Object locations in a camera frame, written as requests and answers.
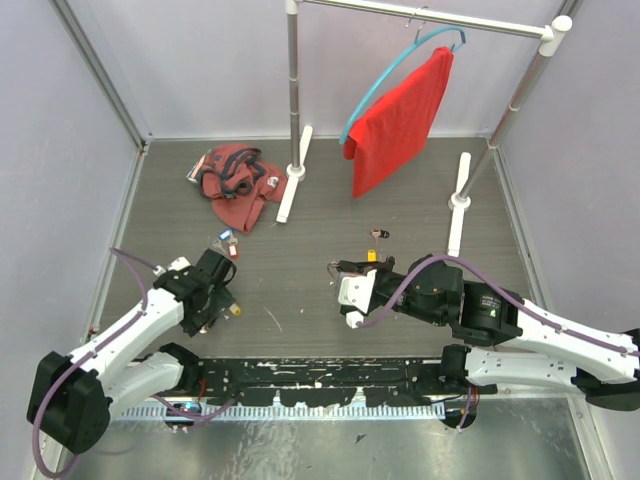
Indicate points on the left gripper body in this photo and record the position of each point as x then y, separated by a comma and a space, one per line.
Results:
221, 298

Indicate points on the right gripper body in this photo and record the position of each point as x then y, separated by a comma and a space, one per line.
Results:
391, 283

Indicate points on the metal keyring with keys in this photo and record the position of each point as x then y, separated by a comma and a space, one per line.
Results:
337, 272

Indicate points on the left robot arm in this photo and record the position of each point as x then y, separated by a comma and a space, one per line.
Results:
75, 396

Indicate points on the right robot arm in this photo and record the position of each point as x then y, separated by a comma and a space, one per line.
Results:
502, 337

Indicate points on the brown tag key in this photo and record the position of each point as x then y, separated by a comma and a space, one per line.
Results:
380, 233

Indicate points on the red tag key left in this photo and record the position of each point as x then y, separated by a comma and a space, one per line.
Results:
233, 252

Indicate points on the red cloth on hanger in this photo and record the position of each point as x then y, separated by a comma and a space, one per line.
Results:
396, 127

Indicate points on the crumpled maroon shirt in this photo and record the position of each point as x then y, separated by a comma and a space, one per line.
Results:
238, 183

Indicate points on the teal clothes hanger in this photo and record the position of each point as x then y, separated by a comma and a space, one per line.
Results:
419, 40

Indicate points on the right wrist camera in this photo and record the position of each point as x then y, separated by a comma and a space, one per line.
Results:
354, 293

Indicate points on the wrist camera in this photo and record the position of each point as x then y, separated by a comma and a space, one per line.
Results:
176, 265
354, 293

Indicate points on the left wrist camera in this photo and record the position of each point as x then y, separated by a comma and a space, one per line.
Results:
176, 265

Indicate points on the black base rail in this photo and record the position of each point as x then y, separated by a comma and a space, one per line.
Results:
322, 382

